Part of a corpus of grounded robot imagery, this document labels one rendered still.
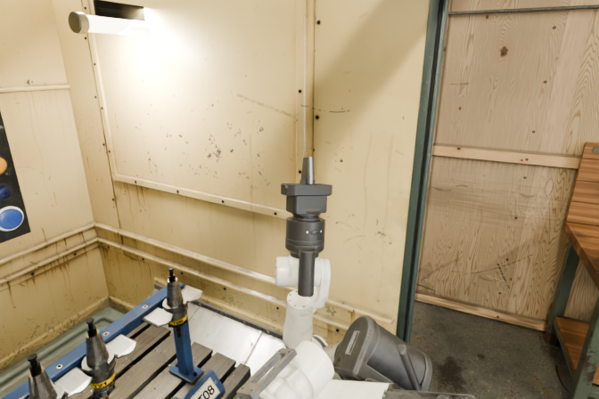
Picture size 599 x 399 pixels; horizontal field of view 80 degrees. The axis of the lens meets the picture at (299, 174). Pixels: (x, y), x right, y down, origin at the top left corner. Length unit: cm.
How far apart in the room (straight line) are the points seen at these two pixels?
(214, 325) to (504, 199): 203
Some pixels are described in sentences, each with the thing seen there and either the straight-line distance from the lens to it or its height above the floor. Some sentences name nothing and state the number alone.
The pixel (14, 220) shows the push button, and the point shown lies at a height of 162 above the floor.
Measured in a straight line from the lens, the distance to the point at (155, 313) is 107.
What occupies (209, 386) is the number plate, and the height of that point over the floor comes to 94.
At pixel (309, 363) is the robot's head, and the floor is 144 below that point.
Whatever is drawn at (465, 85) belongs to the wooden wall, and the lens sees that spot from 261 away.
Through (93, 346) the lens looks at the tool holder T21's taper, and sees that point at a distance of 94.
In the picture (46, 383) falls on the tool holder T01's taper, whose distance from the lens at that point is 91.
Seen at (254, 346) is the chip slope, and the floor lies 83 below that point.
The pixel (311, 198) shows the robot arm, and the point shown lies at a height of 156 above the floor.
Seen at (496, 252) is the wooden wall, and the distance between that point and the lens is 294.
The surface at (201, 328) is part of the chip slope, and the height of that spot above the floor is 82.
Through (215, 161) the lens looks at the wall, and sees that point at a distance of 129.
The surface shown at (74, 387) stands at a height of 122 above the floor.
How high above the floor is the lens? 185
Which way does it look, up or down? 18 degrees down
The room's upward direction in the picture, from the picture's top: straight up
